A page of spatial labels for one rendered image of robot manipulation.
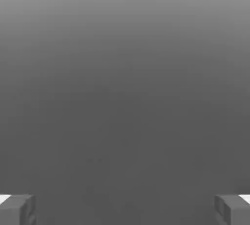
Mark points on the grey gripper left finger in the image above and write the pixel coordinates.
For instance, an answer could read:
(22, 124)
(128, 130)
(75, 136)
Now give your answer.
(13, 211)

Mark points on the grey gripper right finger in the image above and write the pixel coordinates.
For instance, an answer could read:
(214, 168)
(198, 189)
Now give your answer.
(236, 212)

